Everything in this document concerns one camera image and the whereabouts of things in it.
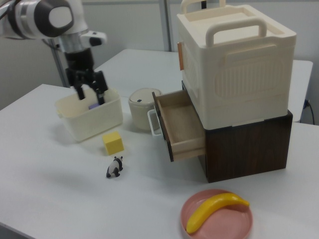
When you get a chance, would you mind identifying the yellow banana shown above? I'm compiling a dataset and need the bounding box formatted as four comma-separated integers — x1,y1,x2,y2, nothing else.
186,192,251,235

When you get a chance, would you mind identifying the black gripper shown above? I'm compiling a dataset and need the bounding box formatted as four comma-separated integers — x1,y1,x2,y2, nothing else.
64,48,110,106

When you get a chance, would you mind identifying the grey partition post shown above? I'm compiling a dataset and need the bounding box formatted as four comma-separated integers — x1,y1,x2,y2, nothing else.
160,0,173,52

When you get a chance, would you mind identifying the yellow cube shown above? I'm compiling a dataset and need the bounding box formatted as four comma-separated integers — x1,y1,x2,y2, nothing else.
102,131,125,156

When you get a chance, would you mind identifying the white plastic bin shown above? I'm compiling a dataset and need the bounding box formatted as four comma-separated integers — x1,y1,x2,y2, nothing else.
54,87,124,143

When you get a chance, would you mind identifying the panda figurine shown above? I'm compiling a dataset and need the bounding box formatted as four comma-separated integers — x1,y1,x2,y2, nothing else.
106,155,124,179

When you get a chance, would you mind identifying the pink plate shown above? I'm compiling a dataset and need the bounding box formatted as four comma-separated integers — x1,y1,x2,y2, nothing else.
180,188,254,239

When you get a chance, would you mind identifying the black wall cable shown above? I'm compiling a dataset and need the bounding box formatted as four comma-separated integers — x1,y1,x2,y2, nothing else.
304,99,316,124

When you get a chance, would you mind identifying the cream mini trash can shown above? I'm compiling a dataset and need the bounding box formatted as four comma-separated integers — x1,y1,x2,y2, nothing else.
128,87,162,131

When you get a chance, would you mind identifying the cream storage box with handles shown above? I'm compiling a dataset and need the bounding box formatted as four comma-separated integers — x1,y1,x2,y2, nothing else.
176,0,298,130

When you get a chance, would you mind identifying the dark wooden cabinet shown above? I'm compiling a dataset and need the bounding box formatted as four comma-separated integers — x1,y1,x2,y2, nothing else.
181,81,294,184

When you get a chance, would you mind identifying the wooden drawer with white handle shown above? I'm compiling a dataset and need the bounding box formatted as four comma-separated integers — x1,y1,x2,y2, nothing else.
147,89,207,163

